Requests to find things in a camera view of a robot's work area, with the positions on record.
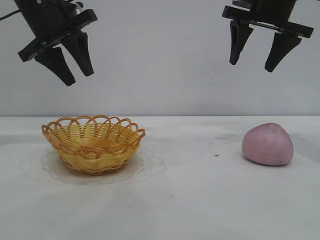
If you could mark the yellow woven plastic basket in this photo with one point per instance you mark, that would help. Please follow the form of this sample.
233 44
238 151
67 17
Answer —
82 160

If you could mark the pink peach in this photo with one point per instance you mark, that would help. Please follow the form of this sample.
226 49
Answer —
267 145

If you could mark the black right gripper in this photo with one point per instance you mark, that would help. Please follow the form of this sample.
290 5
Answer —
267 12

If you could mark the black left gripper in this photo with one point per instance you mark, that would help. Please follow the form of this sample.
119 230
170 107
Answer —
50 22

